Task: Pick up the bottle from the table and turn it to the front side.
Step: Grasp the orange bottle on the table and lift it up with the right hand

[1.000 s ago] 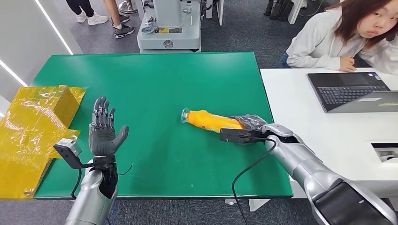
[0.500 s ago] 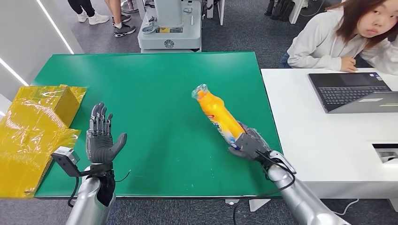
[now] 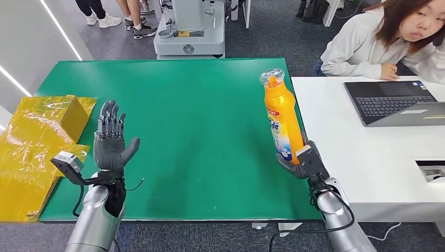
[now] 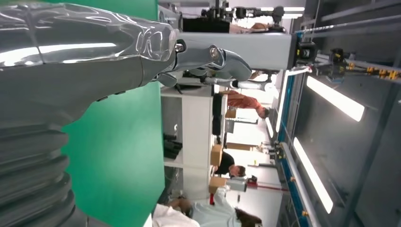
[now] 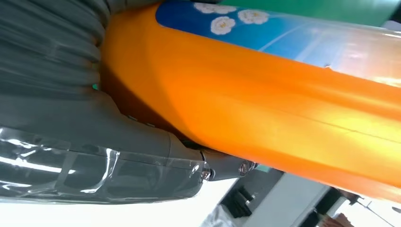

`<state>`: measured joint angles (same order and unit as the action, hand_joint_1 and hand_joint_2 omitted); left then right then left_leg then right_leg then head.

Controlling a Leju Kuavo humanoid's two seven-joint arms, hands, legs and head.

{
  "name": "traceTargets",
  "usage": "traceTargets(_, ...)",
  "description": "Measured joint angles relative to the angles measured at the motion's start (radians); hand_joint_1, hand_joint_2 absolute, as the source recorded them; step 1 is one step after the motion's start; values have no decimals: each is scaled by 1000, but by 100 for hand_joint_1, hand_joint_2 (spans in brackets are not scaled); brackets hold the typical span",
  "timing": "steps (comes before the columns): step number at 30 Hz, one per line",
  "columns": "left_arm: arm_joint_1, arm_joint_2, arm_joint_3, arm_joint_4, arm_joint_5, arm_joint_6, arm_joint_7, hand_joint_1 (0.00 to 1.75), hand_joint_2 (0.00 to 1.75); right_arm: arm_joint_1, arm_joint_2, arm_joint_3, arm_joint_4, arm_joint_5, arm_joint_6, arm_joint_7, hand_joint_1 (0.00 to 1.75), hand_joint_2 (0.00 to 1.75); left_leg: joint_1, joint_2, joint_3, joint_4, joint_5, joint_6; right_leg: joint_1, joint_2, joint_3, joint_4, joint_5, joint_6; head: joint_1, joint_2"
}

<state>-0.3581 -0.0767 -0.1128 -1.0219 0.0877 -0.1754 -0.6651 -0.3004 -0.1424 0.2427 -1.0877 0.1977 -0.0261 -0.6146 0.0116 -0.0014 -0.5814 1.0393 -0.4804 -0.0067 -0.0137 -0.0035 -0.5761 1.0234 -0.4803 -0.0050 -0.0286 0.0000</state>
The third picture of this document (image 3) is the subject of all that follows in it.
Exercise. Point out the small white table bracket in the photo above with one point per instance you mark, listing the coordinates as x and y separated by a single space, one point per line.
259 226

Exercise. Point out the white desk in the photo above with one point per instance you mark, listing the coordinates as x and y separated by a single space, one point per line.
375 153

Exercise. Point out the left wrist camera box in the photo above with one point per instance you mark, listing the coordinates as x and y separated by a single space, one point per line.
67 161

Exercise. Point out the orange detergent bottle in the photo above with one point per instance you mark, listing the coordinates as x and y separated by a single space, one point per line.
281 114

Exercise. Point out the dark grey laptop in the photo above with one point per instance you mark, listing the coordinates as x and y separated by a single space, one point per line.
389 101

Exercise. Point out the white robot base machine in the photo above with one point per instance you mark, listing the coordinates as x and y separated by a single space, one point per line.
189 34

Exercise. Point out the white furniture leg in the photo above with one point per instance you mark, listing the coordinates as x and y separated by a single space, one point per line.
330 12
246 12

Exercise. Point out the person's legs in black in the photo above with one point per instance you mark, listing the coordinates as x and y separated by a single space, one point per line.
99 14

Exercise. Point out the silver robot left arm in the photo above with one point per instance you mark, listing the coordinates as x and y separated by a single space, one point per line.
92 222

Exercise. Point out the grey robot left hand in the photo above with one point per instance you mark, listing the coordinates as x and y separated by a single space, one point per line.
109 153

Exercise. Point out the large yellow film-wrapped box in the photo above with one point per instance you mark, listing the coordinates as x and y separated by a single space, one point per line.
24 167

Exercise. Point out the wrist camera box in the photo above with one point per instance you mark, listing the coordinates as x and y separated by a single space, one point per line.
311 161
67 161

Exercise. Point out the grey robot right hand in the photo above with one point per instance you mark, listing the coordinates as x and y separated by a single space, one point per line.
288 167

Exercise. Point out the large white table bracket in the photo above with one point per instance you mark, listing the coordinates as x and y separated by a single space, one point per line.
286 229

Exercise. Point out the person's hand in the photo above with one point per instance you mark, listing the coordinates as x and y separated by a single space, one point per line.
387 72

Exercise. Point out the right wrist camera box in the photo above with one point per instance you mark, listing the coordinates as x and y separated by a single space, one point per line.
311 161

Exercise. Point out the black objects on floor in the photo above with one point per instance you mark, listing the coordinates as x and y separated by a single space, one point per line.
311 10

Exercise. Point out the green table mat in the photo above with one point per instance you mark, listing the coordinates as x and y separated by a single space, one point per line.
174 121

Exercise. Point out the person's bare legs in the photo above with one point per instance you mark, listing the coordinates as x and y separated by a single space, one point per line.
137 21

